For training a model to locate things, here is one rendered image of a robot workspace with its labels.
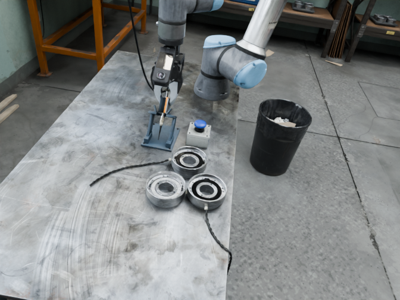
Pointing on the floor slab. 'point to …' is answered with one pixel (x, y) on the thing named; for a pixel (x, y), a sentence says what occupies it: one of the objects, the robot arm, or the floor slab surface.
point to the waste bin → (278, 135)
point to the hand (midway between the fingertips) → (165, 102)
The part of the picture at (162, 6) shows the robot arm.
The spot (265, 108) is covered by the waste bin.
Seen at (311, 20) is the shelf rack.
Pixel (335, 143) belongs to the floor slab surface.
